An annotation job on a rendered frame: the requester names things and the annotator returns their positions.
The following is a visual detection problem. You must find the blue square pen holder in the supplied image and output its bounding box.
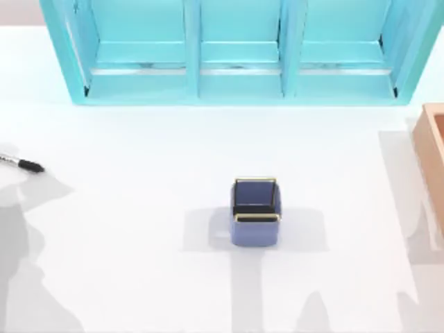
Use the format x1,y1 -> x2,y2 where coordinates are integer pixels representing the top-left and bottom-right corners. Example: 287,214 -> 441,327
230,177 -> 281,248

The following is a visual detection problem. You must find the light blue rack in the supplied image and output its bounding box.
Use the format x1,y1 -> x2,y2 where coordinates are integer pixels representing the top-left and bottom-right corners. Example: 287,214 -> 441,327
37,0 -> 444,107

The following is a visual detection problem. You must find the black and white marker pen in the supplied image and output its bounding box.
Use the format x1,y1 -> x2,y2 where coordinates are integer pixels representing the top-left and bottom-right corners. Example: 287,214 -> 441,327
0,153 -> 46,173

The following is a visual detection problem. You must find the salmon shallow box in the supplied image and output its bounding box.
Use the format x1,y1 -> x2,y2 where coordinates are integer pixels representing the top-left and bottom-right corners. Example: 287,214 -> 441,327
411,103 -> 444,249

